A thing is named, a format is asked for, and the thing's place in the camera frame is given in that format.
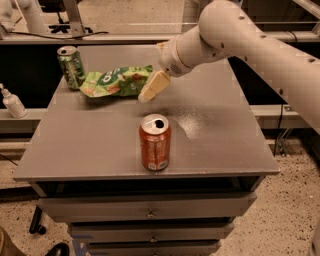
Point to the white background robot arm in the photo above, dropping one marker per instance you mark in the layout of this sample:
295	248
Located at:
31	13

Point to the bottom grey drawer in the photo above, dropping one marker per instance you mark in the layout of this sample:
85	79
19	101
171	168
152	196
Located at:
167	248

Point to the grey drawer cabinet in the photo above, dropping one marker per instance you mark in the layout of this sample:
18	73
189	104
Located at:
162	178

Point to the middle grey drawer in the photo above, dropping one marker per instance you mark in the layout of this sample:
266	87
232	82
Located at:
151	232

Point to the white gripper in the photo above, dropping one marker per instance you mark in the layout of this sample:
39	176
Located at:
169	59

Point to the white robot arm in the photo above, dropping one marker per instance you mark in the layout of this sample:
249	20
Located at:
284	221

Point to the black caster leg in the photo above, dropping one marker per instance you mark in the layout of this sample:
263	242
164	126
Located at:
35	226

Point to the grey drawer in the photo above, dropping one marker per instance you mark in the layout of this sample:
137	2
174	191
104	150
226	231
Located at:
167	248
151	232
148	207

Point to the white pump bottle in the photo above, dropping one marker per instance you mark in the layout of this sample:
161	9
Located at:
13	103

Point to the orange soda can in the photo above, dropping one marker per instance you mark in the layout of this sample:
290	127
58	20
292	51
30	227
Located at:
155	140

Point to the top grey drawer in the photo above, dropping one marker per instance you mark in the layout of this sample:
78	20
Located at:
148	207

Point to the green rice chip bag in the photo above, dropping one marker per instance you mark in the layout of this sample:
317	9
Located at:
122	82

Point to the green soda can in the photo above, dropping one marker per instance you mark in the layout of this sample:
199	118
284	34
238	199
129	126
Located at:
71	66

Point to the black office chair base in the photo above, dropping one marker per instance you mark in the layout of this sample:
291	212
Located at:
74	26

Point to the metal frame rail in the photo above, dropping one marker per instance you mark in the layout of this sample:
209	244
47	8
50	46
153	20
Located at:
101	38

